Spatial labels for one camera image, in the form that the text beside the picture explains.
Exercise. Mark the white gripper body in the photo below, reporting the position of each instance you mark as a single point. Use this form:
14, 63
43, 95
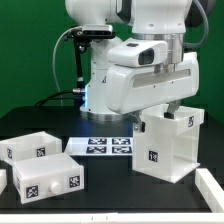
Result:
134, 89

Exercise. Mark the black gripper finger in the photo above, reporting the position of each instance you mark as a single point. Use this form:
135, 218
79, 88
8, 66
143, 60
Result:
139, 125
172, 108

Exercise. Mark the white drawer cabinet box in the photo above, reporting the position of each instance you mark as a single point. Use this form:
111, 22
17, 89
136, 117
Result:
168, 148

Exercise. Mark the white drawer with knob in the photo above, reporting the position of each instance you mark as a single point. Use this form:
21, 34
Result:
47, 176

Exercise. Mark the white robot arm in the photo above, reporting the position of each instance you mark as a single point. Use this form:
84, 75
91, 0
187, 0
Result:
157, 64

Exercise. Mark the white open drawer tray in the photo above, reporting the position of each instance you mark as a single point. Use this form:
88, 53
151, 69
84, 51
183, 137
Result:
29, 146

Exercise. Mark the white fiducial marker sheet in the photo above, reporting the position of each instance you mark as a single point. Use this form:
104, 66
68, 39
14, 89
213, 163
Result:
99, 146

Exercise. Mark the white L-shaped corner fence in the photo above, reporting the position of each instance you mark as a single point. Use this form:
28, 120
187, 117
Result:
209, 188

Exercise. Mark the white block at left edge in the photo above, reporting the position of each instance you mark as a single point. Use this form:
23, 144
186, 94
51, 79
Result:
3, 180

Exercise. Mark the black camera on stand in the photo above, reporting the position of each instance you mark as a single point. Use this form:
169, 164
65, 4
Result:
98, 39

